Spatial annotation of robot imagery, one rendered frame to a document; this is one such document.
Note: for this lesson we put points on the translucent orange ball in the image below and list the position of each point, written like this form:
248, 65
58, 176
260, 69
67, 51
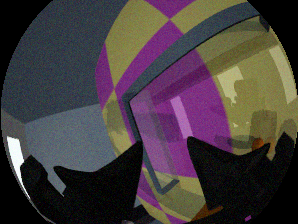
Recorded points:
271, 141

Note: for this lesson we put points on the clear l-shaped low wall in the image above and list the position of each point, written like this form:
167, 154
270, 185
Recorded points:
143, 108

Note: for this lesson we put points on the brown ball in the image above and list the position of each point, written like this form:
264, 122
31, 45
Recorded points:
257, 143

